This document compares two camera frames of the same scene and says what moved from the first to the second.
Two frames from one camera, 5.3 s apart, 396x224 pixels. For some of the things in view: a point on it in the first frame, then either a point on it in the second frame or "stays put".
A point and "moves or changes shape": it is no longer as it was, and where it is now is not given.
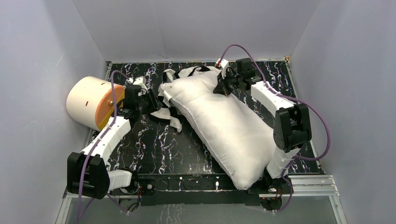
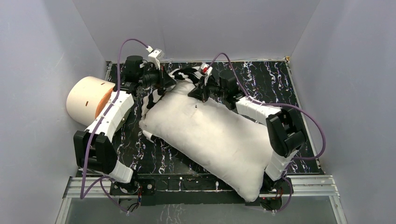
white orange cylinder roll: (89, 101) stays put
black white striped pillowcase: (167, 113) moves or changes shape
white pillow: (241, 142) moves or changes shape
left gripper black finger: (153, 103) to (165, 80)
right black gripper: (221, 87) to (201, 92)
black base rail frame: (190, 189) stays put
